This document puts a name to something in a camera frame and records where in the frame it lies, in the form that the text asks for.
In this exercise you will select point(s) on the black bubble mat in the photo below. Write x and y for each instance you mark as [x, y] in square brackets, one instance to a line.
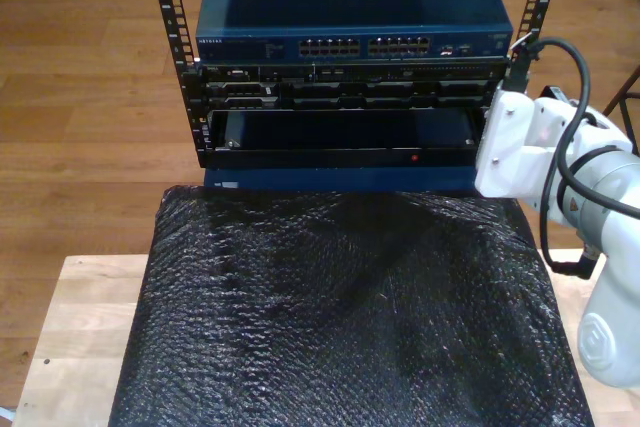
[300, 347]

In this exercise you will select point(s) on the black rack server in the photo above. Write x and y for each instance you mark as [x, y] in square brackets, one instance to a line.
[350, 92]

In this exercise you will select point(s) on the blue flat base box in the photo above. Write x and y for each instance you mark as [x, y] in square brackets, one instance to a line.
[350, 179]

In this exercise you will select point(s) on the dark-legged stool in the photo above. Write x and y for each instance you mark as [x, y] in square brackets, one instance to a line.
[620, 97]

